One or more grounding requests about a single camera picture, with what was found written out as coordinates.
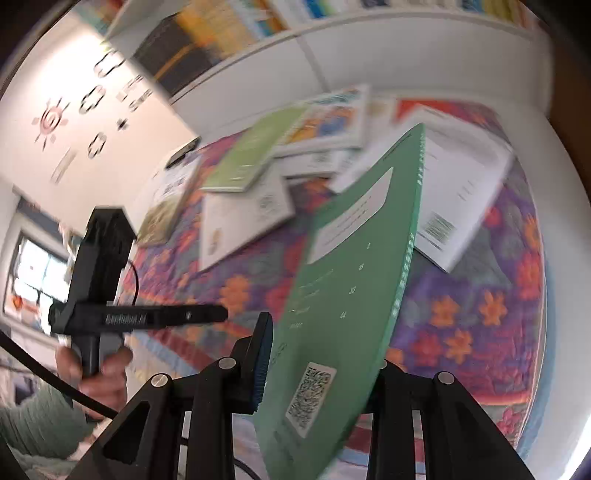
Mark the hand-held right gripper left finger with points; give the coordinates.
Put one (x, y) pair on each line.
(261, 360)

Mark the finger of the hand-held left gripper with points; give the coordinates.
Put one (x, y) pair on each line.
(194, 314)

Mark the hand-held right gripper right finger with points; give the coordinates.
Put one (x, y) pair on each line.
(397, 397)

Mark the beige clock cover book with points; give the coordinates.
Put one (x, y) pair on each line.
(171, 198)

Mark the white book with warrior cover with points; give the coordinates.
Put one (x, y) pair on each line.
(240, 221)

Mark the white book grey cloud print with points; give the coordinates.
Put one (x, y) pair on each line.
(314, 162)

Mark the person's left forearm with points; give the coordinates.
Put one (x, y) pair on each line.
(37, 422)

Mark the row of dark books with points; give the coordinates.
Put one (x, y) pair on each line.
(180, 50)

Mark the row of orange yellow books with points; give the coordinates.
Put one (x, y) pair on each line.
(231, 23)

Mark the person's left hand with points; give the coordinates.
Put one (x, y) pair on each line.
(108, 387)

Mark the window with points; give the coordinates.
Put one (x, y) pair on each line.
(37, 272)

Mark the floral blanket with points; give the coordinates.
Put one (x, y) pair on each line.
(461, 323)

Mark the black flat object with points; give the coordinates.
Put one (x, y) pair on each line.
(182, 154)

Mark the light green book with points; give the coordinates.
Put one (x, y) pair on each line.
(244, 157)

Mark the white cartoon cover book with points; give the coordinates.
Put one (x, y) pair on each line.
(332, 115)

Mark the white bookshelf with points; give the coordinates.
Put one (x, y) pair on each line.
(369, 50)

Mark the brown wooden board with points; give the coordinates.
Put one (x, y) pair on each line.
(570, 115)

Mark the pink sun wall sticker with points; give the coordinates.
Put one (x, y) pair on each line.
(48, 122)

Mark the black cloud letter wall decal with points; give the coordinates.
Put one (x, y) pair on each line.
(92, 99)

